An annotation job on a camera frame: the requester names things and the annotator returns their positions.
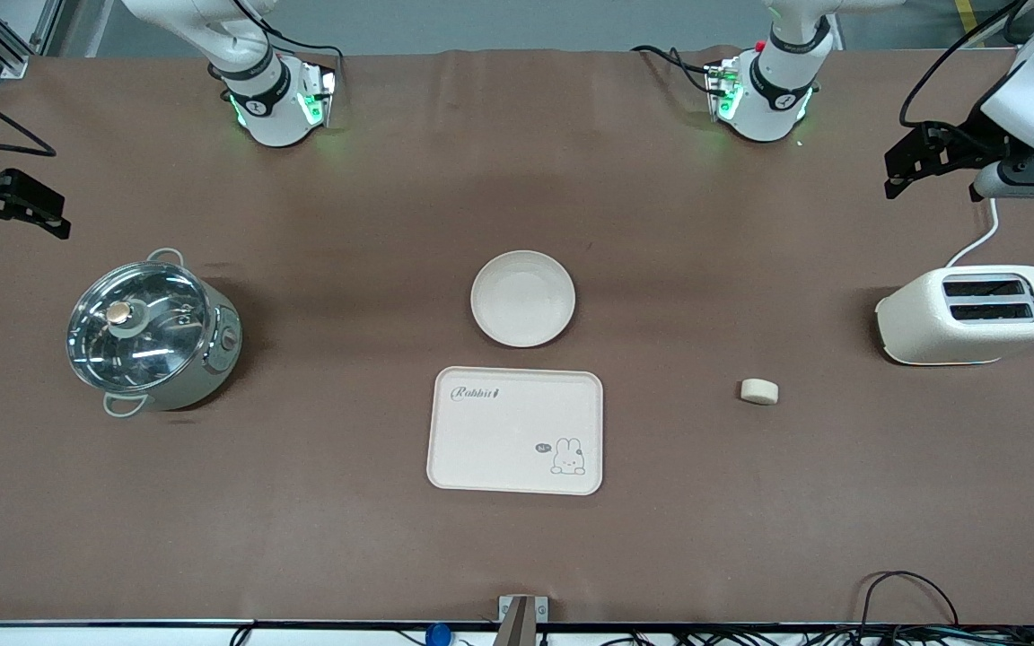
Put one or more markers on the brown table cover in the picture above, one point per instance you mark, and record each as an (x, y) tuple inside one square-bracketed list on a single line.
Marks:
[(517, 538)]

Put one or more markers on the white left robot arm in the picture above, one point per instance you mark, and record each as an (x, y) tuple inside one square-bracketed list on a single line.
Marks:
[(777, 90)]

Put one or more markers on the small white bun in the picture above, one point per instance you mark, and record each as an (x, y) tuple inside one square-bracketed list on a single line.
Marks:
[(759, 391)]

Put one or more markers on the cream rabbit print tray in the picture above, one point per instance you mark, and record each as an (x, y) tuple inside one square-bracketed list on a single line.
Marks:
[(499, 435)]

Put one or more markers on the round cream plate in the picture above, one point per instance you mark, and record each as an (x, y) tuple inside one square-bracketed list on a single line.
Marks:
[(522, 299)]

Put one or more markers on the small blue round object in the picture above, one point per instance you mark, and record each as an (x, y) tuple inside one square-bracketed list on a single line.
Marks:
[(437, 635)]

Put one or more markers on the glass pot lid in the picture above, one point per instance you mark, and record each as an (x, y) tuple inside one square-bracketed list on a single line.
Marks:
[(135, 327)]

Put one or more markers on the cream two-slot toaster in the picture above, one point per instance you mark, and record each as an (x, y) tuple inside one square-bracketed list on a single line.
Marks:
[(948, 336)]

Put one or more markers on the pale green electric pot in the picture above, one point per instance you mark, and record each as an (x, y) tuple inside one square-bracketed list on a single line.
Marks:
[(212, 345)]

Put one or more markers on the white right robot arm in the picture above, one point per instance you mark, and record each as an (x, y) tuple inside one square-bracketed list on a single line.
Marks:
[(267, 100)]

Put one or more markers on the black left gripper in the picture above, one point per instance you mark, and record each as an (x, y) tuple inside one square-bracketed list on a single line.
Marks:
[(963, 146)]

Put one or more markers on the grey metal camera bracket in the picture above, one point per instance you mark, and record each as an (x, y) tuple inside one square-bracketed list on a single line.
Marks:
[(521, 615)]

